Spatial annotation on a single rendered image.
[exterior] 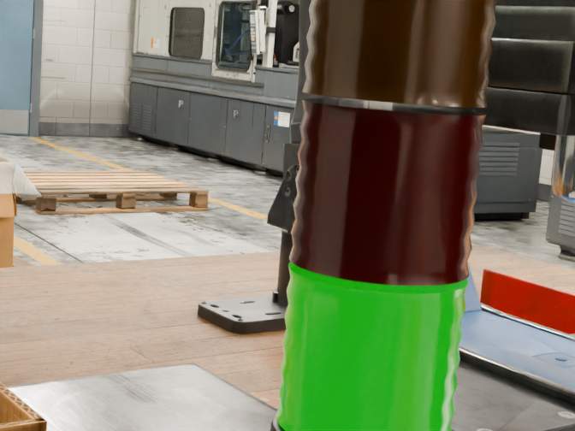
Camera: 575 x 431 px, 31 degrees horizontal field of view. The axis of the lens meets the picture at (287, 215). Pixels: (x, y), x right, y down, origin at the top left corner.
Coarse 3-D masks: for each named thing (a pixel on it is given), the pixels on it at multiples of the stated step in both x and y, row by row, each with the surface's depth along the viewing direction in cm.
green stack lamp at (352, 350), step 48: (288, 288) 22; (336, 288) 20; (384, 288) 21; (432, 288) 21; (288, 336) 22; (336, 336) 21; (384, 336) 20; (432, 336) 21; (288, 384) 22; (336, 384) 21; (384, 384) 20; (432, 384) 21
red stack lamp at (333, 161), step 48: (336, 144) 20; (384, 144) 20; (432, 144) 20; (480, 144) 21; (336, 192) 20; (384, 192) 20; (432, 192) 20; (336, 240) 20; (384, 240) 20; (432, 240) 20
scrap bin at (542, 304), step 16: (496, 272) 87; (496, 288) 87; (512, 288) 86; (528, 288) 84; (544, 288) 83; (496, 304) 87; (512, 304) 86; (528, 304) 84; (544, 304) 83; (560, 304) 82; (528, 320) 85; (544, 320) 83; (560, 320) 82
